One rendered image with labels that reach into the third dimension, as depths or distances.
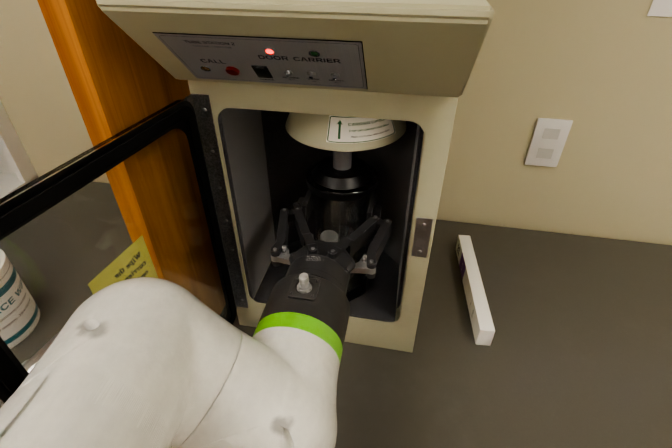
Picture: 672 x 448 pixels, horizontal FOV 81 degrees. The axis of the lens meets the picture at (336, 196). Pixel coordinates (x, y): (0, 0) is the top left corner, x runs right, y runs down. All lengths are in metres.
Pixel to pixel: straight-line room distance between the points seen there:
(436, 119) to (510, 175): 0.58
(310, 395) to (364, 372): 0.38
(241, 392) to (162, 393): 0.07
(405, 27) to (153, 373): 0.29
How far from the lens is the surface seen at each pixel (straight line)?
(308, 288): 0.42
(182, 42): 0.42
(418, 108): 0.47
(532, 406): 0.76
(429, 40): 0.35
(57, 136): 1.39
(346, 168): 0.58
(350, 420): 0.69
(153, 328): 0.30
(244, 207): 0.63
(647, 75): 1.01
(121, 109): 0.52
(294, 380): 0.35
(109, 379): 0.27
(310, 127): 0.53
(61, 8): 0.48
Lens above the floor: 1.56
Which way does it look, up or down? 34 degrees down
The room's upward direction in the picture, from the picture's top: straight up
